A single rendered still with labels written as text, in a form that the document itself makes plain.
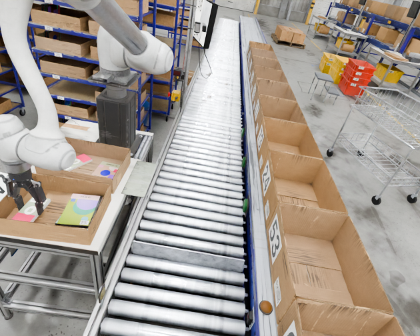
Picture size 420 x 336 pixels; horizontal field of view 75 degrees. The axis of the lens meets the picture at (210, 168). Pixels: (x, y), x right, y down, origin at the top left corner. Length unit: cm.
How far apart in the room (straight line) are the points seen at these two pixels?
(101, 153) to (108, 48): 57
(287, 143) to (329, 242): 80
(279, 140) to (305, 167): 41
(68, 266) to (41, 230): 90
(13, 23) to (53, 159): 42
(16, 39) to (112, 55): 55
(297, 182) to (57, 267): 162
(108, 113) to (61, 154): 70
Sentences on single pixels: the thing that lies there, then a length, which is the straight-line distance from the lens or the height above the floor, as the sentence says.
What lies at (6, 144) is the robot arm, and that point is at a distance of 113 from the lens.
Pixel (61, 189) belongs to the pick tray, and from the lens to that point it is 151.
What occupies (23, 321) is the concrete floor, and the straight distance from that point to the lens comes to 204.
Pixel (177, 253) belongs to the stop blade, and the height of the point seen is 78.
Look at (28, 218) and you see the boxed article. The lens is 136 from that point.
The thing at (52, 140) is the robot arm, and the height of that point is 121.
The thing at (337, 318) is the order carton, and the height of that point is 99.
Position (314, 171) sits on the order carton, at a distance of 156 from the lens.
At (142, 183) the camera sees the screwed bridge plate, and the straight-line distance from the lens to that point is 154.
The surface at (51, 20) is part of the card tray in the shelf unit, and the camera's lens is 285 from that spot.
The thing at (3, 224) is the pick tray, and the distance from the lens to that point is 135.
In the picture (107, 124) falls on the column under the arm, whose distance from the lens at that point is 171.
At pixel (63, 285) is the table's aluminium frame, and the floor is 44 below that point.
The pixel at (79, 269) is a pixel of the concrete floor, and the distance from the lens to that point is 214.
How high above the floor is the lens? 175
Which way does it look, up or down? 36 degrees down
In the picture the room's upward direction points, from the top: 12 degrees clockwise
